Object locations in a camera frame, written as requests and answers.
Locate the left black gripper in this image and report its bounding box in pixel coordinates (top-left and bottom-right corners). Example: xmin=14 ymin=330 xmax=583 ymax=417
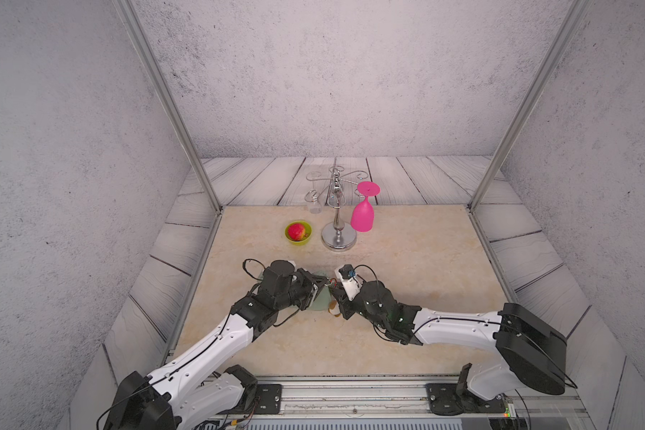
xmin=272 ymin=268 xmax=329 ymax=314

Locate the brown white plush keychain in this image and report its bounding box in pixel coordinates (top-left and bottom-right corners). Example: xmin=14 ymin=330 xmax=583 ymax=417
xmin=327 ymin=278 xmax=345 ymax=317

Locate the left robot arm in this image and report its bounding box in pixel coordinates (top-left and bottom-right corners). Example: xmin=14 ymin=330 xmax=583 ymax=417
xmin=96 ymin=260 xmax=331 ymax=429

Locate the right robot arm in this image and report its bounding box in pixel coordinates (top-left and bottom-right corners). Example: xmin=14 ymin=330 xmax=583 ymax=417
xmin=331 ymin=278 xmax=567 ymax=401

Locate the red apple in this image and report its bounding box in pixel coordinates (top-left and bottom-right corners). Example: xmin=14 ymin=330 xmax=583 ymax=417
xmin=287 ymin=222 xmax=307 ymax=242

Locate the green bowl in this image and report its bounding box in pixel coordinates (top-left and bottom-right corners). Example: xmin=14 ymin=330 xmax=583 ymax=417
xmin=284 ymin=220 xmax=313 ymax=245

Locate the silver glass holder stand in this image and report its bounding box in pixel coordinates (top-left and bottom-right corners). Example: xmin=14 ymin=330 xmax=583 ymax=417
xmin=306 ymin=161 xmax=370 ymax=252

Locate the pink wine glass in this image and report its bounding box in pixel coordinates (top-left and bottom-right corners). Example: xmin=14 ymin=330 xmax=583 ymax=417
xmin=350 ymin=181 xmax=381 ymax=233

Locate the clear hanging glass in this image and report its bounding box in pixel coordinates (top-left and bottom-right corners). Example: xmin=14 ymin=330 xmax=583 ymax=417
xmin=305 ymin=180 xmax=323 ymax=214

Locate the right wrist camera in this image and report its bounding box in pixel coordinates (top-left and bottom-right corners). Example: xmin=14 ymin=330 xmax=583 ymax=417
xmin=336 ymin=264 xmax=362 ymax=301

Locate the aluminium mounting rail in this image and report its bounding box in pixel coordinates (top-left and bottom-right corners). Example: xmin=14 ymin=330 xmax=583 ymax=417
xmin=238 ymin=376 xmax=594 ymax=429

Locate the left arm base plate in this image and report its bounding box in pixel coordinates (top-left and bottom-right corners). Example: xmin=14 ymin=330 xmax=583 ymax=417
xmin=228 ymin=383 xmax=283 ymax=416

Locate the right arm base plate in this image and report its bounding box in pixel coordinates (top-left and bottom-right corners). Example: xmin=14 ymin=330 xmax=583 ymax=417
xmin=425 ymin=383 xmax=507 ymax=417

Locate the left aluminium frame post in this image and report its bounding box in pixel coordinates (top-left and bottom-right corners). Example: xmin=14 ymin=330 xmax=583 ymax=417
xmin=114 ymin=0 xmax=223 ymax=213

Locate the aluminium frame post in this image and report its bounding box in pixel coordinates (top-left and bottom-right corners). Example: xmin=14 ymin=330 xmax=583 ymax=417
xmin=114 ymin=0 xmax=223 ymax=213
xmin=468 ymin=0 xmax=591 ymax=214

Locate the right aluminium frame post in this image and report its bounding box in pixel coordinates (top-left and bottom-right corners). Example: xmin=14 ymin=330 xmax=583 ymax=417
xmin=468 ymin=0 xmax=591 ymax=214

